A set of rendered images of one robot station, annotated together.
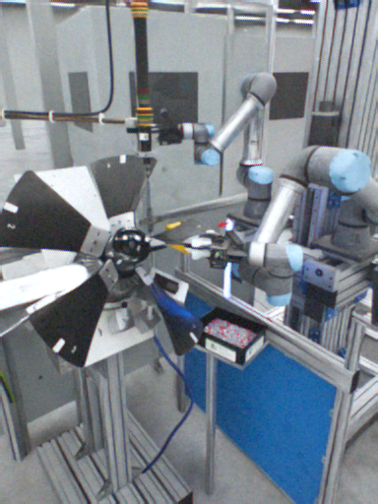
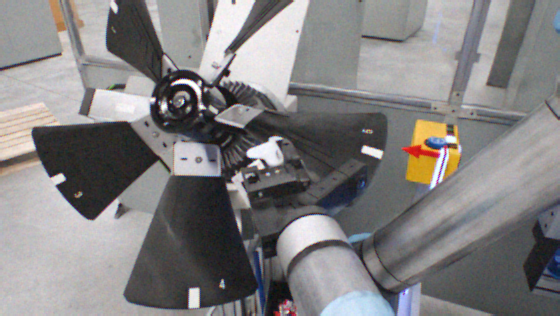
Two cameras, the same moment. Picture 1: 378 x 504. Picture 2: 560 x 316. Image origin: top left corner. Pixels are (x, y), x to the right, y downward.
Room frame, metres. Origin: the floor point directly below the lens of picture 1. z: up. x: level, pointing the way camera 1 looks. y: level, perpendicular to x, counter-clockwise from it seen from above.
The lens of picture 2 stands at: (0.92, -0.42, 1.46)
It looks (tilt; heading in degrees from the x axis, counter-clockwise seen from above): 32 degrees down; 59
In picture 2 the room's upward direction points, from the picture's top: straight up
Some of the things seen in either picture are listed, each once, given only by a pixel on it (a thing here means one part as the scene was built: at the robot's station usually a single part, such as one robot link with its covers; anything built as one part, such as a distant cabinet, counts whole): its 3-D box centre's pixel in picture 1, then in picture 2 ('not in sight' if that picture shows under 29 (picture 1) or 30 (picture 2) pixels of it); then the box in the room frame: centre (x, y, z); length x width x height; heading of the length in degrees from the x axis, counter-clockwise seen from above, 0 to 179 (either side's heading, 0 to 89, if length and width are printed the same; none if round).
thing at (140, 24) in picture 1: (142, 65); not in sight; (1.16, 0.11, 1.70); 0.03 x 0.03 x 0.21
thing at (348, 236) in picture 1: (351, 231); not in sight; (1.51, -0.67, 1.09); 0.15 x 0.15 x 0.10
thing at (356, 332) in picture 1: (355, 341); not in sight; (0.96, -0.49, 0.96); 0.03 x 0.03 x 0.20; 37
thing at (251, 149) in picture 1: (252, 134); not in sight; (2.02, -0.33, 1.41); 0.15 x 0.12 x 0.55; 13
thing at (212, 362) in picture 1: (211, 421); not in sight; (1.18, -0.09, 0.40); 0.03 x 0.03 x 0.80; 52
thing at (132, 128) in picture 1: (142, 137); not in sight; (1.16, 0.12, 1.51); 0.09 x 0.07 x 0.10; 72
